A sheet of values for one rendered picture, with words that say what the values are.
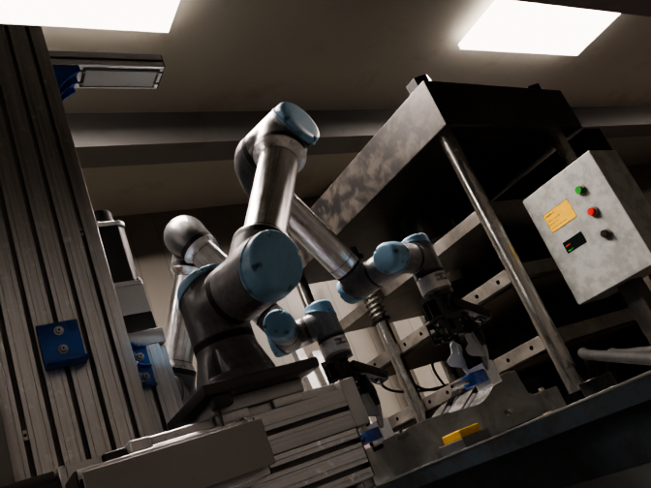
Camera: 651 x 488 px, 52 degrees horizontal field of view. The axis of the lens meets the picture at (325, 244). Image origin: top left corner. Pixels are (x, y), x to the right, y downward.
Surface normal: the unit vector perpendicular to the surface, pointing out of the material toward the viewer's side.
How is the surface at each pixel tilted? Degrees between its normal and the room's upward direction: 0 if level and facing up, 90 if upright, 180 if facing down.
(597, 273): 90
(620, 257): 90
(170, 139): 90
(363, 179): 90
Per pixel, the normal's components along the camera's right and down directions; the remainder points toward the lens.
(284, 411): 0.44, -0.48
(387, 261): -0.65, -0.03
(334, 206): -0.80, 0.10
